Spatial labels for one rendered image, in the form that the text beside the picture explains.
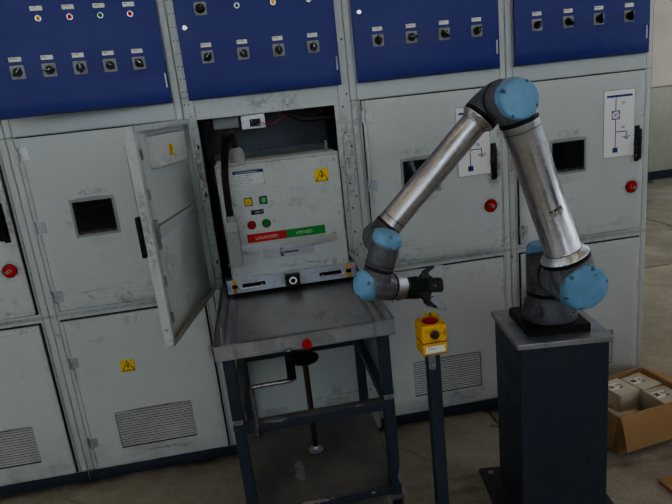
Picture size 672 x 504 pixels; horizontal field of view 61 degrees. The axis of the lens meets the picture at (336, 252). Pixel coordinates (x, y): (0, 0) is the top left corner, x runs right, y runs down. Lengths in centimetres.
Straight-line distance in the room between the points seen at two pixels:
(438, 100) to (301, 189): 73
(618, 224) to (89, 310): 247
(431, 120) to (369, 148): 30
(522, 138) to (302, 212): 98
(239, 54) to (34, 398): 174
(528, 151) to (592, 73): 121
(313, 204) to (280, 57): 61
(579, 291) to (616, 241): 122
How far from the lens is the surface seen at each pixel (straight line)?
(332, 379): 280
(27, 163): 262
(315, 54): 248
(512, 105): 172
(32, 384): 289
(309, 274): 238
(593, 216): 298
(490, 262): 279
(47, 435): 299
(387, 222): 182
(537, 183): 179
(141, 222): 194
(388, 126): 253
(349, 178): 253
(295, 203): 233
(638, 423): 283
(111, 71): 247
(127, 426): 291
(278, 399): 282
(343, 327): 196
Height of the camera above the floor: 159
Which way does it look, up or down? 15 degrees down
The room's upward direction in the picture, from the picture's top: 6 degrees counter-clockwise
